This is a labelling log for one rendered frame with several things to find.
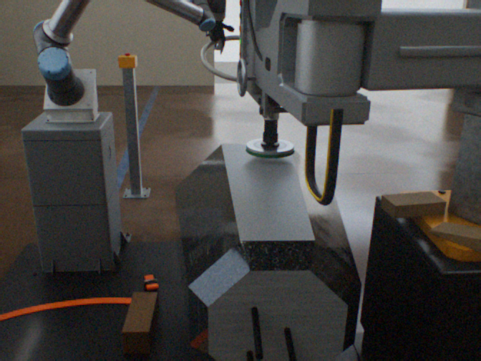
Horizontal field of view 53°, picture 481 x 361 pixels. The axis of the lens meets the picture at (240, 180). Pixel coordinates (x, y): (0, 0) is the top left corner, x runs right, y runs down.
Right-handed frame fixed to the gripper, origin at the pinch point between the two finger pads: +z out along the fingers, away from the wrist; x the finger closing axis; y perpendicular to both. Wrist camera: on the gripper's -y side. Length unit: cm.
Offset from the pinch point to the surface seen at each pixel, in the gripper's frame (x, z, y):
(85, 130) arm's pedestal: 5, 19, 88
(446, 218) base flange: 164, -18, 24
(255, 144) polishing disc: 81, -3, 41
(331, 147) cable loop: 139, -54, 68
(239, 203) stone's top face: 116, -17, 79
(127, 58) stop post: -81, 40, 18
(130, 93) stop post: -74, 64, 21
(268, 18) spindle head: 73, -57, 35
